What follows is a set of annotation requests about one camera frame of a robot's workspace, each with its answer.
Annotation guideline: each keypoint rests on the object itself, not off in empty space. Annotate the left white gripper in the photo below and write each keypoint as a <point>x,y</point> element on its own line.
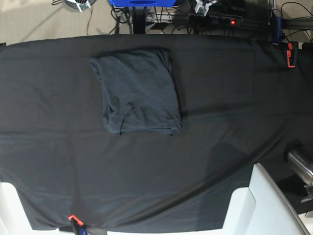
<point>206,2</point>

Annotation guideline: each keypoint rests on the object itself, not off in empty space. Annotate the dark grey T-shirt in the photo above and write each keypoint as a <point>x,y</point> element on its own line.
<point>138,90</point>

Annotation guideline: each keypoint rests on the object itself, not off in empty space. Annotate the white power strip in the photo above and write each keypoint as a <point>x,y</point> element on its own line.
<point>175,18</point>

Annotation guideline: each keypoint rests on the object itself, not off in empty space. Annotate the black table leg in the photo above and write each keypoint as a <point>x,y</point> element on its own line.
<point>139,15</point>

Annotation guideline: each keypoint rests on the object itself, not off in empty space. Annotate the blue plastic bin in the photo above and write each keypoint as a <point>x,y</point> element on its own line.
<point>142,3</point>

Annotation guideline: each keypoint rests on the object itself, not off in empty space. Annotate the orange black clamp right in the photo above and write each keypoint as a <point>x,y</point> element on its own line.
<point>291,54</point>

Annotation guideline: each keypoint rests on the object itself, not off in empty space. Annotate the orange black clamp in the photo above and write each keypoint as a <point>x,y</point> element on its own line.
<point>291,54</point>
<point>79,228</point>

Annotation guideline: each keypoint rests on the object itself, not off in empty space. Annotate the black table cloth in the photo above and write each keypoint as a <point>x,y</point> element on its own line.
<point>240,102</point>

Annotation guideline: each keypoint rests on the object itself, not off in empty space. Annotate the shiny metal pole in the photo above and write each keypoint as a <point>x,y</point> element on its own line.
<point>301,162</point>

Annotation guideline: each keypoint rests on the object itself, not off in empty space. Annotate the white panel right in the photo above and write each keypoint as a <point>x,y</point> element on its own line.
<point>261,209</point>

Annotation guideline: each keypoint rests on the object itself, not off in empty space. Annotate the white panel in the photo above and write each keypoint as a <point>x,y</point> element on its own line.
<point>13,220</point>
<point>261,209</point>

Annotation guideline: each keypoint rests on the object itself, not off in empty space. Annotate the orange black clamp bottom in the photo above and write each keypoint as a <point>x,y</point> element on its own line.
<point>79,228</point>

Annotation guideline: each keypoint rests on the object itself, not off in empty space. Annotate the white panel left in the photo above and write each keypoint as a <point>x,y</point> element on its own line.
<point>13,220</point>

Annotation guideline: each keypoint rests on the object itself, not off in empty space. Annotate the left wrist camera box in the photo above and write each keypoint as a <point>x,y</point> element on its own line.
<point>201,8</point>

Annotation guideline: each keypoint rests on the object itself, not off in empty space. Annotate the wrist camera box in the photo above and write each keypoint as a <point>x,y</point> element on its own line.
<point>201,8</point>
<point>82,4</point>

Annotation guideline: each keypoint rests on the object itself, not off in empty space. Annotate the blue clamp handle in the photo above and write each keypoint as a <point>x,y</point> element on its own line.
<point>276,30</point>

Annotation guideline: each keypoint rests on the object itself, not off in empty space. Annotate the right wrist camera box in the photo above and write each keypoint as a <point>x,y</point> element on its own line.
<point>82,4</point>

